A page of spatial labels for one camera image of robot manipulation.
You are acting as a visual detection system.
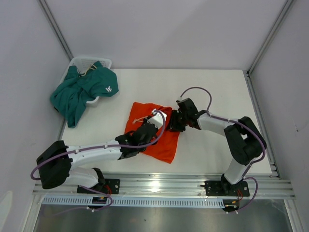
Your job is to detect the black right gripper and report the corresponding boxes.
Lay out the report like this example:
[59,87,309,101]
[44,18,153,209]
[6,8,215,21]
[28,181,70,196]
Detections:
[165,109,189,132]

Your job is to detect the orange shorts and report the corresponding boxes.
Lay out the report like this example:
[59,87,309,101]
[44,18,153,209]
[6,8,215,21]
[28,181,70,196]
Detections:
[125,102,180,164]

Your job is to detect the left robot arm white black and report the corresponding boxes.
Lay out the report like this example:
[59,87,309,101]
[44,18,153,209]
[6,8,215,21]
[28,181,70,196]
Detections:
[35,115,166,193]

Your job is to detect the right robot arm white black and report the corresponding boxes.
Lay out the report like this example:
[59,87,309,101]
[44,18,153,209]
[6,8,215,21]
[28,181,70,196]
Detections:
[168,98,267,195]

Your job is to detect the teal green shorts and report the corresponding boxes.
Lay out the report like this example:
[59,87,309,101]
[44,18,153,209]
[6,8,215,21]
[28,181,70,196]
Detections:
[50,61,119,128]

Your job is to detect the white plastic laundry basket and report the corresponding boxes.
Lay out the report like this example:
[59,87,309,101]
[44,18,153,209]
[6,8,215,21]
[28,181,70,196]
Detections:
[63,56,119,108]

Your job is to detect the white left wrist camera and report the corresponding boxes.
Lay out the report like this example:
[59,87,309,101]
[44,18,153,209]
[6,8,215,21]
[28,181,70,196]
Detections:
[147,109,167,129]

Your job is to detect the aluminium mounting rail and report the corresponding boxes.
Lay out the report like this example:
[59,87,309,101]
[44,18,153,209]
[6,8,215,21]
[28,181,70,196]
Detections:
[32,172,296,199]

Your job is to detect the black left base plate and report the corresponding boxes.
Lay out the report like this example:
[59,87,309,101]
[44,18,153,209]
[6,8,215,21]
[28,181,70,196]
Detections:
[89,179,120,195]

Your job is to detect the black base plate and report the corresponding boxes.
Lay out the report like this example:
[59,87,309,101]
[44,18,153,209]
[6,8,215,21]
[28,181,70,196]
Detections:
[89,179,120,195]
[200,180,250,197]

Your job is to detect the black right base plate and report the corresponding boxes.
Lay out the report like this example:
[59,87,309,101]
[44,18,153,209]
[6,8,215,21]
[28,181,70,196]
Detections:
[200,180,250,197]

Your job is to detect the left side table rail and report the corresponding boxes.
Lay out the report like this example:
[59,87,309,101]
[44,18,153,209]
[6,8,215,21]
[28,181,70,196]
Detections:
[48,120,67,174]

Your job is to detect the table rail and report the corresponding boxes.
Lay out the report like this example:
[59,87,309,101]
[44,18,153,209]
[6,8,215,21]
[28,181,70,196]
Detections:
[243,71,281,179]
[48,120,67,174]

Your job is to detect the right side table rail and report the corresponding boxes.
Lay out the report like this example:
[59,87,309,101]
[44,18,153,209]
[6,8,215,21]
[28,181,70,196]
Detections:
[243,71,281,179]

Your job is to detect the slotted grey cable duct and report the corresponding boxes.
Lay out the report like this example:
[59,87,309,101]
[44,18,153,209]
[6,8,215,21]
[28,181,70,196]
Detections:
[42,195,224,208]

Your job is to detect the right corner aluminium post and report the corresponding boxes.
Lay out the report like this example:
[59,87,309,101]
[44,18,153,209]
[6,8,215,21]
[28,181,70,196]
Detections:
[246,0,296,77]

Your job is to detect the corner aluminium post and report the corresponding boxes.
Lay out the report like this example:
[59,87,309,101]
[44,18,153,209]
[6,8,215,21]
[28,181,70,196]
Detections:
[246,0,296,77]
[37,0,74,60]

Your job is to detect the left corner aluminium post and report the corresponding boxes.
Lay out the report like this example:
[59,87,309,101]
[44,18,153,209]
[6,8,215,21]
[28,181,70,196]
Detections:
[37,0,74,60]

